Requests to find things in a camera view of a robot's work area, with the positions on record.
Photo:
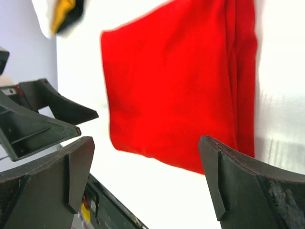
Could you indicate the red t shirt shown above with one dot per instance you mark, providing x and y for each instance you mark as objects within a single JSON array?
[{"x": 184, "y": 70}]

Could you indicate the black folded t shirt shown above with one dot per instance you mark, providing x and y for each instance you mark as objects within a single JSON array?
[{"x": 73, "y": 15}]

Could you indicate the white folded t shirt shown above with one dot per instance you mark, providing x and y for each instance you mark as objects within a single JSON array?
[{"x": 44, "y": 10}]

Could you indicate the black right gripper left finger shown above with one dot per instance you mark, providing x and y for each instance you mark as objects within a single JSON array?
[{"x": 47, "y": 192}]

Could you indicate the yellow folded t shirt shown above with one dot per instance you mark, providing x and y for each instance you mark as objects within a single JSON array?
[{"x": 62, "y": 8}]

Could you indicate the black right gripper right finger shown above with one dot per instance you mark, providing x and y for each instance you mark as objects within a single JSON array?
[{"x": 250, "y": 194}]

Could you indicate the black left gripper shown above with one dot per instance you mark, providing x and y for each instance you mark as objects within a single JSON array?
[{"x": 24, "y": 132}]

